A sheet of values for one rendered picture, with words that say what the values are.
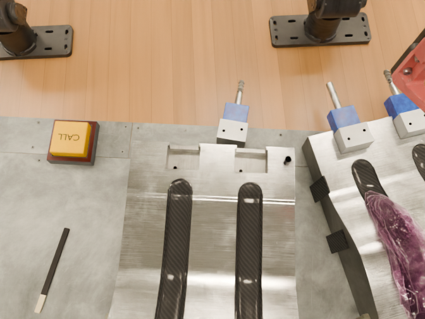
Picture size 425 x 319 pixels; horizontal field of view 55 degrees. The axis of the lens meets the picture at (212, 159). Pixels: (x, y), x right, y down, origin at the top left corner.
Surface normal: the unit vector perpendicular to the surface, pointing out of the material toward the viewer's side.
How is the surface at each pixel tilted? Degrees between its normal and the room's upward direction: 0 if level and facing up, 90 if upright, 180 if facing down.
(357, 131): 0
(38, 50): 0
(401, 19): 0
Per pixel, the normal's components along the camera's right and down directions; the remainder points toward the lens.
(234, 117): 0.00, -0.32
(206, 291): 0.02, -0.65
